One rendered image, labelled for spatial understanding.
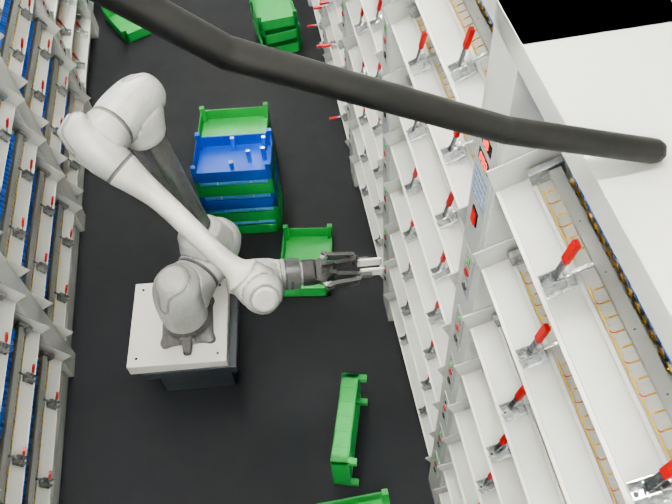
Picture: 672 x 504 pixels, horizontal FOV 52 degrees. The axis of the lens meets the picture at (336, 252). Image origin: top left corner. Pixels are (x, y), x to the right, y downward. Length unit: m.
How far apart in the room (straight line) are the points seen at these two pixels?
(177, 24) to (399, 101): 0.18
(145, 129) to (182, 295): 0.54
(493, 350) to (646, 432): 0.51
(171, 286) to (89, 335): 0.71
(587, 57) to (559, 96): 0.08
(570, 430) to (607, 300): 0.23
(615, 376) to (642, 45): 0.38
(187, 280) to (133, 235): 0.90
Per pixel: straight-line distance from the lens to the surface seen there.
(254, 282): 1.72
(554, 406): 1.05
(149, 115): 1.95
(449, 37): 1.27
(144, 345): 2.41
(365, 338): 2.58
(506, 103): 0.93
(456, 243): 1.43
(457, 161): 1.32
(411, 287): 2.05
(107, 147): 1.87
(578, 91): 0.81
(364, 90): 0.55
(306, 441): 2.42
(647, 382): 0.86
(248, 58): 0.52
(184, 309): 2.21
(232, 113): 3.17
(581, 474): 1.02
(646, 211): 0.70
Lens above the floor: 2.23
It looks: 53 degrees down
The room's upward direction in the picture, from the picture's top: 5 degrees counter-clockwise
